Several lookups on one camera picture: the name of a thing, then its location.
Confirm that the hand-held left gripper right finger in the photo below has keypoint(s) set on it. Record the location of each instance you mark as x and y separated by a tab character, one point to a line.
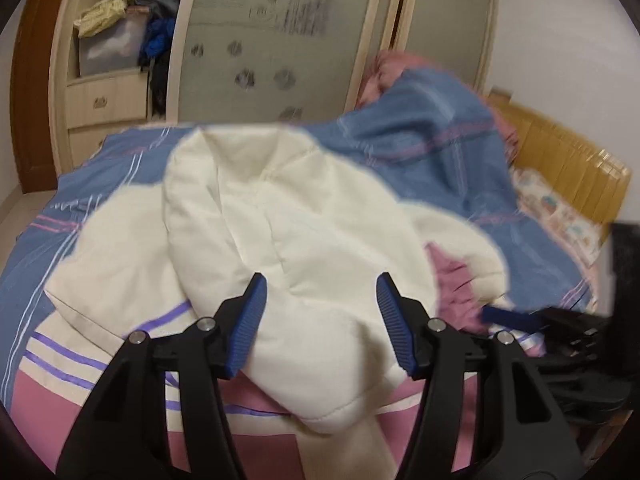
397	330

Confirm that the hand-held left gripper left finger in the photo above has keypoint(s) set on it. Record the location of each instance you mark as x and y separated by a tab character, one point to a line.
245	330

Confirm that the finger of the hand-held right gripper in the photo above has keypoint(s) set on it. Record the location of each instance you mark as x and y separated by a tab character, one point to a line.
510	317

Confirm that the white and pink hooded jacket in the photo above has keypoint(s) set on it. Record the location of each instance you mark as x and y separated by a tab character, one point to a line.
310	240

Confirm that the dark hanging clothes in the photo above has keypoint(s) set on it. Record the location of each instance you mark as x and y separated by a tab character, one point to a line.
159	85

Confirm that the grey clothes pile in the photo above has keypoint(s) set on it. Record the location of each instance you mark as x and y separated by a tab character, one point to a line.
155	2

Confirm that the floral blanket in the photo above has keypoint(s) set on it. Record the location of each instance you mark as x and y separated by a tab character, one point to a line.
560	220

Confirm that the wooden headboard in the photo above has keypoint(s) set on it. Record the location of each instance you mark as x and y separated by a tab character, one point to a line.
565	170

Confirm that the blue plaid duvet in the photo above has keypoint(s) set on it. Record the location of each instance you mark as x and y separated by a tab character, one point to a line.
435	135

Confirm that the beige wardrobe drawer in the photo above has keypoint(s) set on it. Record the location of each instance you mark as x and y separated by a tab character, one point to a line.
95	142
107	102

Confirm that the frosted floral sliding door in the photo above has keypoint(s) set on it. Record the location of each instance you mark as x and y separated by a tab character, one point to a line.
280	35

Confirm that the plain frosted sliding door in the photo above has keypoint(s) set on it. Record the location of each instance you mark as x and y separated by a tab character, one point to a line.
445	25

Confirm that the blue cloth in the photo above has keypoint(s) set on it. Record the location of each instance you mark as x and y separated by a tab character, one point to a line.
157	37

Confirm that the clear plastic storage box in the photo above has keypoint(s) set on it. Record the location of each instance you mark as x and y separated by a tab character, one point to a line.
112	50

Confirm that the brown wooden door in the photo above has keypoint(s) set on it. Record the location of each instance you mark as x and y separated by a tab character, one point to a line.
37	85

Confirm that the beige wardrobe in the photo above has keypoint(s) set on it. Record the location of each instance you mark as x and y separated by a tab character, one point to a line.
65	60

